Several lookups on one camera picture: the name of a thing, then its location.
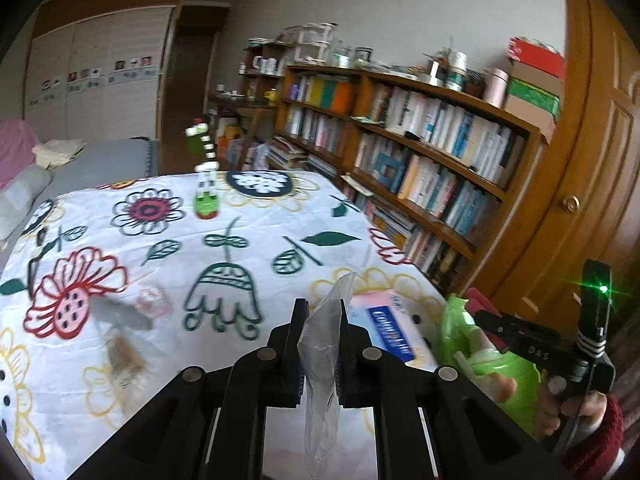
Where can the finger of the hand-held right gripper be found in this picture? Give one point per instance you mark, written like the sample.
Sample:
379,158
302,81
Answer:
492,322

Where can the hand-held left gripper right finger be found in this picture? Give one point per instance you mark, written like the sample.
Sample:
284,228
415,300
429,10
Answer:
345,360

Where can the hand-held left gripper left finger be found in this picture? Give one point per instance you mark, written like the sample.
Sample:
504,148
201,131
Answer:
299,380

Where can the clear cotton swab bag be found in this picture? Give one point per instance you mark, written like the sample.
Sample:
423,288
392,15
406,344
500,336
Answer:
320,360

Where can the green leaf-shaped plate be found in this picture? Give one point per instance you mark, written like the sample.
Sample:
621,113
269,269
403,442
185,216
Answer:
520,385

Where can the orange gourd-shaped sponge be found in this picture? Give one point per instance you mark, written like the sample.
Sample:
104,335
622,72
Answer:
500,387

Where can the person's right forearm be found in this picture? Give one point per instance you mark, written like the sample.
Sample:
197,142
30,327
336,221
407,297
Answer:
600,440

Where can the person's right hand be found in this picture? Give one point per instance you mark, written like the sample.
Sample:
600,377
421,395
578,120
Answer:
547,410

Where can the blue white tissue pack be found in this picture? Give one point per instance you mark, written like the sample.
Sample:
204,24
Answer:
390,325

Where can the brass door knob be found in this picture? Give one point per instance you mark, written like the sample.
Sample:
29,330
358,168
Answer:
570,204

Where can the striped giraffe toy figure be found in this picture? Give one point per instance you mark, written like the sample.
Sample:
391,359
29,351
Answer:
206,205

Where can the rows of shelved books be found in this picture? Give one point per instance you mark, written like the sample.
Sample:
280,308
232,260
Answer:
450,120

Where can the light brown wooden door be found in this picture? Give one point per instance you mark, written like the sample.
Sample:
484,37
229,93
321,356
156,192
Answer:
590,135

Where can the green banded cardboard box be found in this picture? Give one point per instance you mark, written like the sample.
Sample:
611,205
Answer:
530,92

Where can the pink thermos bottle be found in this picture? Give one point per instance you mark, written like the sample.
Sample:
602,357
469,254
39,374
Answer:
496,87

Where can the stack of paper cups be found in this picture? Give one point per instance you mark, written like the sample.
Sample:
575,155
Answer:
456,77

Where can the metal tin can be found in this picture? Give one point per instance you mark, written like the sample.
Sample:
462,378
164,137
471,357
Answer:
435,72

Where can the wooden bookshelf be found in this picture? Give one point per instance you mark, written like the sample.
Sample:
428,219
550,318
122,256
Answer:
358,100

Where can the red cardboard box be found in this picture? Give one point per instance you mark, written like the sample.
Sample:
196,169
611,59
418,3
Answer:
537,57

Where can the wooden desk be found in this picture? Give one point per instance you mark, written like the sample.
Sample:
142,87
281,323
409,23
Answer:
240,107

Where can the yellow mug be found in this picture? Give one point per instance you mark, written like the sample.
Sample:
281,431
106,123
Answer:
271,95

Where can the grey bed cover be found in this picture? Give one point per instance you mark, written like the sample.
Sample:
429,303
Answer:
110,165

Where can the small wooden shelf unit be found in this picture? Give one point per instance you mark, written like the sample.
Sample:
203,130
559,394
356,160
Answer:
247,80

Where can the white mug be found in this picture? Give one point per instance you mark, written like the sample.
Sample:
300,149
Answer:
256,64

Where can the white plastic rack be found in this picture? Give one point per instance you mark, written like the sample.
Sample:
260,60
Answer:
300,50

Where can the dark wooden door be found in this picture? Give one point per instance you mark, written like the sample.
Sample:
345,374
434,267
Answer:
185,85

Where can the grey pillow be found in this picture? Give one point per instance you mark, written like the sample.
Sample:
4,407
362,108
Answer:
22,200

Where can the cream folded cloth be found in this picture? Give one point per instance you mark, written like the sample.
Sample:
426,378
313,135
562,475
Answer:
60,152

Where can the pink quilt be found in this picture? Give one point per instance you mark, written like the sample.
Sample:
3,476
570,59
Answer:
15,150

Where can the white sliding-door wardrobe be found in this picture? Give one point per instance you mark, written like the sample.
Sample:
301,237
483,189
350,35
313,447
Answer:
100,50

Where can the blue picture frame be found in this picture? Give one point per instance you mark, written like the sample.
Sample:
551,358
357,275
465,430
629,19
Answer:
380,160

